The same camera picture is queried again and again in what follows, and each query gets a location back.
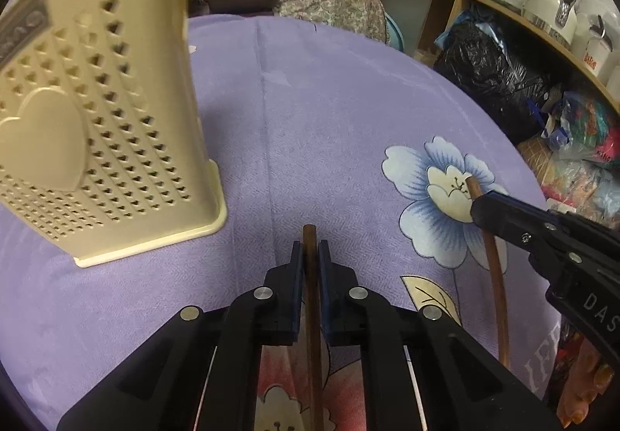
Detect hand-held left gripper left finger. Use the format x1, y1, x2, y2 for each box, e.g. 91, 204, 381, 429
57, 240, 305, 431

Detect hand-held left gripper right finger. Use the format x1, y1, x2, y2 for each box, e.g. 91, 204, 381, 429
317, 240, 565, 431

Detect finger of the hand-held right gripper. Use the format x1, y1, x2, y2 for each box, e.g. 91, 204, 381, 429
471, 191, 582, 274

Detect brown wooden chopstick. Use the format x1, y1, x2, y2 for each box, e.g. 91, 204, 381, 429
466, 176, 510, 371
301, 224, 325, 431

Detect cream perforated utensil holder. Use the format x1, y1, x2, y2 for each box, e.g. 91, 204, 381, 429
0, 0, 228, 268

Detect person's right hand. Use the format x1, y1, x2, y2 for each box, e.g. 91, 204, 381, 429
557, 341, 620, 430

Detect colourful plastic bags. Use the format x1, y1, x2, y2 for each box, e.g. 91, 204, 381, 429
518, 92, 620, 229

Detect black plastic bag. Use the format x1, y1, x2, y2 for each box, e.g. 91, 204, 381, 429
433, 9, 554, 147

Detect purple floral tablecloth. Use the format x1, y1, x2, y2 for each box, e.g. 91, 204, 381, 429
0, 13, 565, 431

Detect light blue plastic basin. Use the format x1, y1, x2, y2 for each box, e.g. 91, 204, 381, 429
385, 14, 406, 52

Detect white electric kettle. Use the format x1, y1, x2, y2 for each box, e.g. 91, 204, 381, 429
523, 0, 580, 38

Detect floral patterned cloth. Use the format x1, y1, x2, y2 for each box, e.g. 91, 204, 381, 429
274, 0, 391, 47

